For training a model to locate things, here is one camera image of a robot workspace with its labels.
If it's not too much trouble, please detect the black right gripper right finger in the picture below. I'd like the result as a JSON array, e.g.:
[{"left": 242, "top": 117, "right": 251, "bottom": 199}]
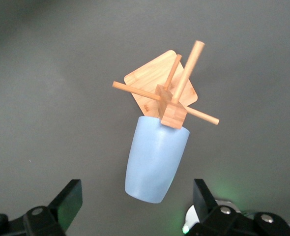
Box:
[{"left": 193, "top": 178, "right": 243, "bottom": 236}]

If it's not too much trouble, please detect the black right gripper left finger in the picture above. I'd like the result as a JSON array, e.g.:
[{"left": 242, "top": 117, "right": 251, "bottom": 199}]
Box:
[{"left": 22, "top": 179, "right": 83, "bottom": 236}]

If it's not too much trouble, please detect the light blue plastic cup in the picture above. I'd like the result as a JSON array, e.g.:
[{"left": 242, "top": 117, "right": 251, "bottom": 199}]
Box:
[{"left": 124, "top": 116, "right": 191, "bottom": 204}]

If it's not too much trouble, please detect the wooden cup rack with pegs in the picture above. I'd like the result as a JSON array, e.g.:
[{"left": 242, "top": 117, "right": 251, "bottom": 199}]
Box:
[{"left": 112, "top": 40, "right": 220, "bottom": 130}]

